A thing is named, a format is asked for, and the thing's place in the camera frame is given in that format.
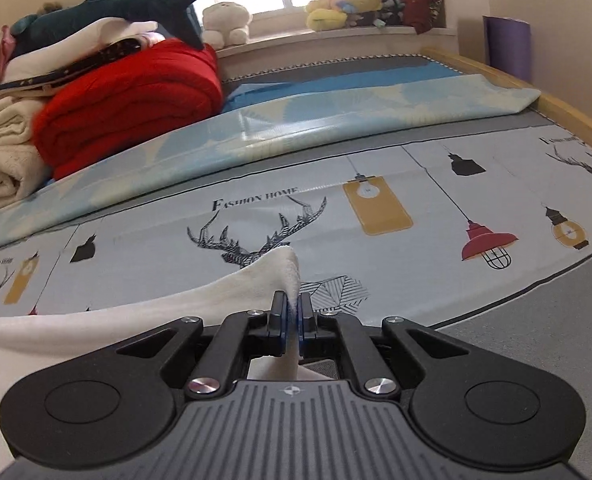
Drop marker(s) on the window sill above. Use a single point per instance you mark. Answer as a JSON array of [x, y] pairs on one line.
[[326, 40]]

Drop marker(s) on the white towel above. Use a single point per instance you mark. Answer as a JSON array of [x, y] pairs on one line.
[[100, 320]]

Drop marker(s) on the blue patterned mat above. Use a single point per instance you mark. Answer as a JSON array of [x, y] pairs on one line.
[[276, 125]]

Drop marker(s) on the wooden bed frame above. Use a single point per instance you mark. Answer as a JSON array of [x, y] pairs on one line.
[[566, 110]]

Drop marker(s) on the pink cloth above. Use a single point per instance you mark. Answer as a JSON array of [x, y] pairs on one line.
[[6, 40]]

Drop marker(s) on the teal shark plush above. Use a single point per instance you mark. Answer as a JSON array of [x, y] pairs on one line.
[[125, 10]]

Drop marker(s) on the cream folded cloth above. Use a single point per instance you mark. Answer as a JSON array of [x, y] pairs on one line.
[[75, 42]]

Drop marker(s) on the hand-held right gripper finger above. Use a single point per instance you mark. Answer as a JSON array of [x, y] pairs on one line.
[[289, 327], [301, 327]]

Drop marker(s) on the red folded blanket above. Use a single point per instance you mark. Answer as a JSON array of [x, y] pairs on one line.
[[125, 110]]

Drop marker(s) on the yellow green plush toy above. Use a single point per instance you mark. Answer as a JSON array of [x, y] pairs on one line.
[[326, 19]]

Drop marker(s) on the purple rolled mat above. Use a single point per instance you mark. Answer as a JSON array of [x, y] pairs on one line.
[[507, 47]]

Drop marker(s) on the brown plush toy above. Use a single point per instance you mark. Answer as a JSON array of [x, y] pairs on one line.
[[50, 8]]

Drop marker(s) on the white plush bear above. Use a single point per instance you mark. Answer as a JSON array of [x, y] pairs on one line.
[[225, 22]]

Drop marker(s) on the dark starred cloth strip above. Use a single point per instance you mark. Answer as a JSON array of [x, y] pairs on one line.
[[100, 55]]

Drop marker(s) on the black and white plush toy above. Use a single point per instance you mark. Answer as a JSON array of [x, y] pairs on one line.
[[391, 5]]

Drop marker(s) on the beige folded blanket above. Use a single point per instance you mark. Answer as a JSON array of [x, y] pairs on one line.
[[0, 160]]

